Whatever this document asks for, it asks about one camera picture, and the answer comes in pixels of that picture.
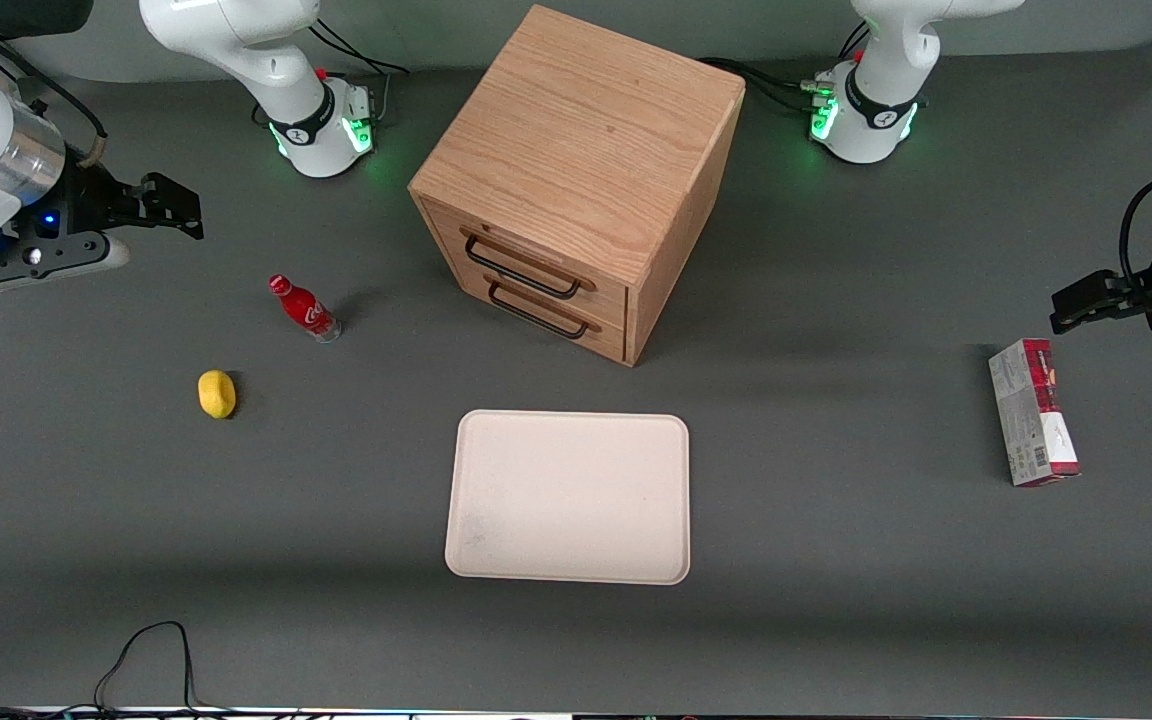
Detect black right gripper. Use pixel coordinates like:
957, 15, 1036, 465
8, 160, 205, 251

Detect red coke bottle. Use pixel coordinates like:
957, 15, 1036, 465
268, 273, 342, 344

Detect cream plastic tray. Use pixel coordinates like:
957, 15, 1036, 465
444, 408, 691, 586

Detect grey and red carton box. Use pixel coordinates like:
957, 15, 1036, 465
988, 338, 1082, 488

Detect yellow lemon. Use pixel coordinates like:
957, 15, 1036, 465
198, 369, 238, 420

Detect wooden drawer cabinet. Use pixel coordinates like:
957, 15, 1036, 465
408, 4, 747, 368

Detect wooden drawer front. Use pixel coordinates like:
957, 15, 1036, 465
424, 200, 630, 326
444, 262, 628, 363

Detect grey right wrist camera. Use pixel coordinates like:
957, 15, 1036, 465
0, 232, 133, 294

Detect black right base cables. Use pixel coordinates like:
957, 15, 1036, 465
306, 18, 412, 131

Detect black base cables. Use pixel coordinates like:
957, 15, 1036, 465
698, 55, 832, 113
306, 18, 412, 131

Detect black metal drawer handle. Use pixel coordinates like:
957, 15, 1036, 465
487, 280, 592, 340
463, 232, 584, 300

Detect black left base cables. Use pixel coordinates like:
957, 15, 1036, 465
698, 55, 832, 113

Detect black looped table cable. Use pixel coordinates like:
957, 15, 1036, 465
94, 621, 199, 713

